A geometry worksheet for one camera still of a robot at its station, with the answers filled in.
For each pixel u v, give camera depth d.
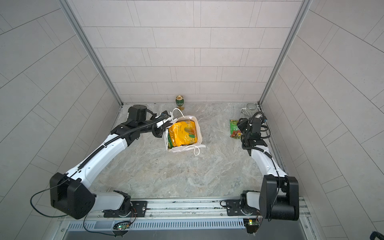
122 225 0.64
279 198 0.39
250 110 1.05
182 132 0.79
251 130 0.64
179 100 1.05
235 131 0.99
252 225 0.68
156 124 0.47
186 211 0.71
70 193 0.39
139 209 0.71
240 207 0.71
